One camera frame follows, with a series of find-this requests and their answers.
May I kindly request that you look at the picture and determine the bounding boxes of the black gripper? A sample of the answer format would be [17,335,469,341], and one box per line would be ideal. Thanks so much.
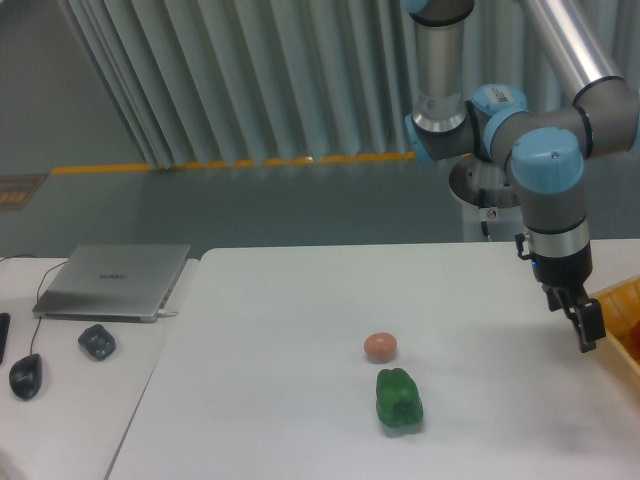
[529,243,606,353]

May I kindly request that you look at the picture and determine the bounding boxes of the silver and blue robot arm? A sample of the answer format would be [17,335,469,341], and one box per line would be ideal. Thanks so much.
[403,1,639,352]

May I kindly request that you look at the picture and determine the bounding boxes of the green bell pepper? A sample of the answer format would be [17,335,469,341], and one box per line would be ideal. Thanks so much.
[376,368,424,429]

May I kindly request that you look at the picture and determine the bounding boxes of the yellow plastic basket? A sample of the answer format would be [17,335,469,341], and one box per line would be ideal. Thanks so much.
[592,275,639,377]

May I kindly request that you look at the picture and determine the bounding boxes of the brown egg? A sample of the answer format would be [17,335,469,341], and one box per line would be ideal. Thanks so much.
[363,332,398,363]

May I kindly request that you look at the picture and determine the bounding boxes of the usb plug in laptop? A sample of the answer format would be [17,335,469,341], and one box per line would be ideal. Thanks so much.
[157,310,178,319]

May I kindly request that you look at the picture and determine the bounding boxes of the silver closed laptop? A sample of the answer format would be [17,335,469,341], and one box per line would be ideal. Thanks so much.
[33,244,190,323]

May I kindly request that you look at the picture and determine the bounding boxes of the small black plastic tray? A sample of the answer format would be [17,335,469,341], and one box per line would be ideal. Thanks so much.
[78,324,117,361]

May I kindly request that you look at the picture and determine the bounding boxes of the black computer mouse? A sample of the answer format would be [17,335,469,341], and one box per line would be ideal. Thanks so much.
[9,353,43,401]

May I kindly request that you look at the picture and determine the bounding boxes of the black device at left edge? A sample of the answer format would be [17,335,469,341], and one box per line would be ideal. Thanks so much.
[0,312,11,363]

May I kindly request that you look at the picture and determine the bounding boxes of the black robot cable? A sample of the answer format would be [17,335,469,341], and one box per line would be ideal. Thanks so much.
[477,187,494,243]

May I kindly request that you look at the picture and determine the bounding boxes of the round robot base mount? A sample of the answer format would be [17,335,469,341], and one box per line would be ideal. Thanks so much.
[449,154,520,209]

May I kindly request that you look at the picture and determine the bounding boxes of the black mouse cable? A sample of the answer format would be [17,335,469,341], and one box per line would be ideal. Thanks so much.
[0,254,75,357]

